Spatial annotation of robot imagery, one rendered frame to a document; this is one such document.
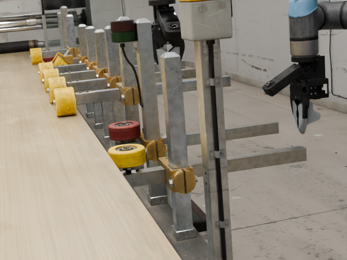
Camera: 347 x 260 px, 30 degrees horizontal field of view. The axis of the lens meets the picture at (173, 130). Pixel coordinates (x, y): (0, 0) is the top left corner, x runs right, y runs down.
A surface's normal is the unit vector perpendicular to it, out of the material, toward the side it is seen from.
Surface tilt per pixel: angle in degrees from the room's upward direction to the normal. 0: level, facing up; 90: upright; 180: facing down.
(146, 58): 90
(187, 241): 0
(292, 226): 0
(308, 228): 0
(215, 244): 90
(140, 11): 90
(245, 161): 90
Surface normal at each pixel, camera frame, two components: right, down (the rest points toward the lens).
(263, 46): -0.95, 0.14
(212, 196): 0.26, 0.19
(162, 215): -0.07, -0.97
